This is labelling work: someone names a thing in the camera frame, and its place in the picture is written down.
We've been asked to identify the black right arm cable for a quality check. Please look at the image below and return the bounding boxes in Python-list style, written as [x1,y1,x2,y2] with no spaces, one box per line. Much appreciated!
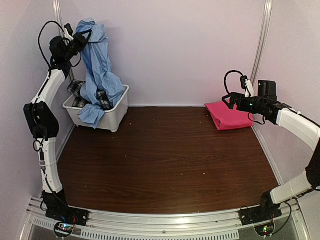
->
[223,69,251,97]

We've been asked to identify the white plastic laundry bin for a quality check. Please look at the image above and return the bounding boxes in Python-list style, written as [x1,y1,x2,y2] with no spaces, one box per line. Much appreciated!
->
[62,84,130,133]

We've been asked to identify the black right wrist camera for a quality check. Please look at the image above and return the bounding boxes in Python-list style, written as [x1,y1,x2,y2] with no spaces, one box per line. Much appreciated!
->
[258,80,277,98]

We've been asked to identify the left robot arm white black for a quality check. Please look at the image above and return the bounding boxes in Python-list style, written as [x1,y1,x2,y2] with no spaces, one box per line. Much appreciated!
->
[23,29,92,222]

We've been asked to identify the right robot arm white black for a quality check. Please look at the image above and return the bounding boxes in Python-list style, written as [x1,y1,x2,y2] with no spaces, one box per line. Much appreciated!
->
[222,92,320,221]

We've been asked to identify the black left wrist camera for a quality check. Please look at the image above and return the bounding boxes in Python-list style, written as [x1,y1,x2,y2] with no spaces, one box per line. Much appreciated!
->
[49,36,67,62]

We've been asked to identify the left aluminium frame post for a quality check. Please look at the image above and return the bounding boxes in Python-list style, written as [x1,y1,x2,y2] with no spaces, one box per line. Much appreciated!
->
[51,0,76,83]

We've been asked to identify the aluminium frame post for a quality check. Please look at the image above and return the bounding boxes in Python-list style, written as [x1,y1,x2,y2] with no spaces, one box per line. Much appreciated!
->
[51,0,76,83]
[250,0,273,84]

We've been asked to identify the black white plaid garment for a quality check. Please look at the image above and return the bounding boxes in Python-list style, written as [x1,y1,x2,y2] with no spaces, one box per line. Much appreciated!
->
[67,80,114,111]

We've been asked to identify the light blue shirt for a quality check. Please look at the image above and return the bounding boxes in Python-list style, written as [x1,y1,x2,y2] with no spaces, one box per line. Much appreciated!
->
[76,17,125,129]

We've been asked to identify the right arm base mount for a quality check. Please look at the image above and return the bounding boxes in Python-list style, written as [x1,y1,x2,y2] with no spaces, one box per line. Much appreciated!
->
[238,198,282,238]

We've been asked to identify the front aluminium rail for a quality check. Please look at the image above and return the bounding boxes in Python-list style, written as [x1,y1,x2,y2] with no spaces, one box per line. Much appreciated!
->
[19,197,308,240]

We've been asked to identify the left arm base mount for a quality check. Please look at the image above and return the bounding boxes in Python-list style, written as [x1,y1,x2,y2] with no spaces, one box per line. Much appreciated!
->
[44,201,89,239]

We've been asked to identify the right aluminium frame post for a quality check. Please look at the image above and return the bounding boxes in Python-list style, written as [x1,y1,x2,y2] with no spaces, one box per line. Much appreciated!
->
[250,0,273,84]

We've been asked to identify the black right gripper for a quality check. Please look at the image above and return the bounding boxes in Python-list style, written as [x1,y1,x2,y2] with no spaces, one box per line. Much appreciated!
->
[222,92,266,115]

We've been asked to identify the pink trousers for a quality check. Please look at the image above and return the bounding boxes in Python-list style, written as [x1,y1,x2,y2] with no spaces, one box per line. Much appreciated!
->
[205,101,254,131]

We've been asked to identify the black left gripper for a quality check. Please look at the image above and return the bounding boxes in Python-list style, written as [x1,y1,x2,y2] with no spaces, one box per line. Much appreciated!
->
[63,30,92,60]

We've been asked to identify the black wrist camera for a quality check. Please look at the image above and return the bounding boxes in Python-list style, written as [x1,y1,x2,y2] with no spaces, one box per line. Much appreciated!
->
[49,36,67,62]
[258,80,277,98]

